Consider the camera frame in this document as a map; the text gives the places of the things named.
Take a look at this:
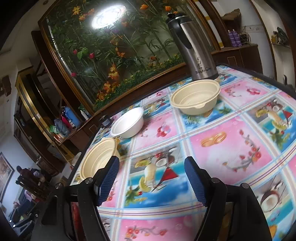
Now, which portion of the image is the white foam bowl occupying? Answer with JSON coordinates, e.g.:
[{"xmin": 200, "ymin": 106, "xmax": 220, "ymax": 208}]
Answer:
[{"xmin": 110, "ymin": 107, "xmax": 144, "ymax": 138}]

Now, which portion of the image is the cream ribbed plastic bowl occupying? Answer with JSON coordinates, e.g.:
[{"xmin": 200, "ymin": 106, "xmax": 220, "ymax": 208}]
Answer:
[{"xmin": 170, "ymin": 79, "xmax": 221, "ymax": 115}]

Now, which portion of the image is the small dark glass jar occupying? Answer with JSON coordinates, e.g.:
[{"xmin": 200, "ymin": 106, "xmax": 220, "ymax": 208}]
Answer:
[{"xmin": 99, "ymin": 114, "xmax": 113, "ymax": 128}]

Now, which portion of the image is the colourful fruit print tablecloth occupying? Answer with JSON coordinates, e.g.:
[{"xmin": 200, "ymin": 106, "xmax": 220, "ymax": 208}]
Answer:
[{"xmin": 82, "ymin": 66, "xmax": 295, "ymax": 240}]

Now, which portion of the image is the blue water bottle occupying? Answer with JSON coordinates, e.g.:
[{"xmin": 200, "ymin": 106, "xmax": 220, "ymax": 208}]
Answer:
[{"xmin": 64, "ymin": 106, "xmax": 81, "ymax": 128}]

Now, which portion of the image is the stainless steel thermos flask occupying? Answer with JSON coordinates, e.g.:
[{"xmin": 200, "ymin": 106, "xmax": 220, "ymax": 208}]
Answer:
[{"xmin": 166, "ymin": 13, "xmax": 219, "ymax": 80}]

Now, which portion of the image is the purple bottle pair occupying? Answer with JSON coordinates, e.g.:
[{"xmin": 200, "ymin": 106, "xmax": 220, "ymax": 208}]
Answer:
[{"xmin": 228, "ymin": 30, "xmax": 242, "ymax": 47}]

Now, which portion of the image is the flower garden wall painting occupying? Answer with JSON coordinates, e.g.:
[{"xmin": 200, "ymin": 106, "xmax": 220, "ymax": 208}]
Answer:
[{"xmin": 39, "ymin": 1, "xmax": 223, "ymax": 112}]

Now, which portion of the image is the dark wooden wall cabinet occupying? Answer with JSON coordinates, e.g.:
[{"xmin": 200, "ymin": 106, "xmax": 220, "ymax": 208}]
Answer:
[{"xmin": 195, "ymin": 1, "xmax": 263, "ymax": 73}]

